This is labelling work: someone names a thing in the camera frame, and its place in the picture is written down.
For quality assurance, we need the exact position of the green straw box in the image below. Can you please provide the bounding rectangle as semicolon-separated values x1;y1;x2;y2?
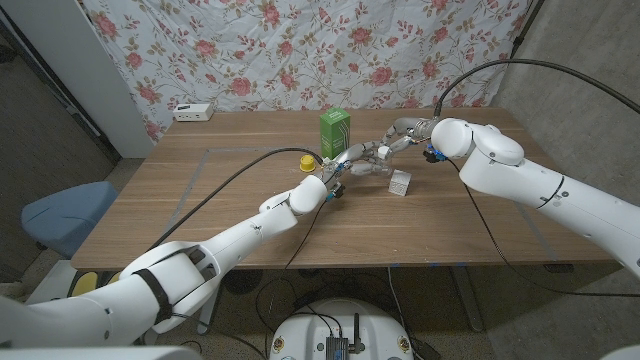
319;107;352;160

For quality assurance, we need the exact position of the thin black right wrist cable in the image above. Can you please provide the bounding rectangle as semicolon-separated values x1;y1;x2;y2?
464;189;640;299

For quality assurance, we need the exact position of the white power adapter box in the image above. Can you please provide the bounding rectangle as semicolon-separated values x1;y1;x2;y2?
172;103;215;123

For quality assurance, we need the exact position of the white table leg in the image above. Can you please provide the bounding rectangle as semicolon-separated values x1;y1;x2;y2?
449;264;485;334
196;292;225;336

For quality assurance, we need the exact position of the clear white-capped medicine bottle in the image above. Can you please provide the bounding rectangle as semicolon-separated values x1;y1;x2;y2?
374;145;394;177

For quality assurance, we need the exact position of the white door panel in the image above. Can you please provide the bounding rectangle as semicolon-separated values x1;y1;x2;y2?
0;0;156;160

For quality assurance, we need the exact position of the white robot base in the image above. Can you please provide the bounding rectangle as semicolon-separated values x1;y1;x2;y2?
268;298;415;360

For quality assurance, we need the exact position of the black power brick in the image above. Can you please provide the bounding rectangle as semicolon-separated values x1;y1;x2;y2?
409;337;444;360

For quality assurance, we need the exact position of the floral backdrop cloth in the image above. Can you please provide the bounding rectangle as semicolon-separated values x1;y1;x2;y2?
79;0;534;144

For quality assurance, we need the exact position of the black antenna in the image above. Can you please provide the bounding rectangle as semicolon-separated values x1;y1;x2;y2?
349;313;366;355

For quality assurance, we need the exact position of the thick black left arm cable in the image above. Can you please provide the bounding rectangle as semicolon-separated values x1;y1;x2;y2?
147;146;325;251

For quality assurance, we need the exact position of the black stand pole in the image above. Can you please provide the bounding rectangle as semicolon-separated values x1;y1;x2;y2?
509;0;546;49

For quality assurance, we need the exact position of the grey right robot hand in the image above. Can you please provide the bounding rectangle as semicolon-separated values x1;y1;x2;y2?
377;116;437;162

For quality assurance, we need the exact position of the dark round floor fan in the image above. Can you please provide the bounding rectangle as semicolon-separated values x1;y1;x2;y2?
223;269;265;296

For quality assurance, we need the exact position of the white perforated cube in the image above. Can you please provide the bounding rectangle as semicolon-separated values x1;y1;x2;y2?
388;169;413;197

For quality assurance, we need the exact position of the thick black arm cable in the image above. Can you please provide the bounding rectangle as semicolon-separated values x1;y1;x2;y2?
432;57;640;119
147;146;325;251

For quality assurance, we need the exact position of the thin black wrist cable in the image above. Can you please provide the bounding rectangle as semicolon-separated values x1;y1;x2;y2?
282;200;329;271
464;189;640;299

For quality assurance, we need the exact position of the thin black left wrist cable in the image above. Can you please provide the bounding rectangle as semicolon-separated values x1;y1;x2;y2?
282;200;329;271

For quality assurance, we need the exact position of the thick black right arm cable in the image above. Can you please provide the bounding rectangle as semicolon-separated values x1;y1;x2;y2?
432;57;640;119

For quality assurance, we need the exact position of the blue padded stool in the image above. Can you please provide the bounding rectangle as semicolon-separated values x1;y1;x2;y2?
20;180;120;260

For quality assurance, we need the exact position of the white robot torso shell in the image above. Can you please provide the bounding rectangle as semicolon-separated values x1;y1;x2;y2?
0;345;204;360

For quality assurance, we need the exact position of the grey computer module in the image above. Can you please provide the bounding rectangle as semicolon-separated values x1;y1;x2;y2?
325;335;350;360

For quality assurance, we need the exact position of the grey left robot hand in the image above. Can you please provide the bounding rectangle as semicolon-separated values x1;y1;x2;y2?
318;140;393;197

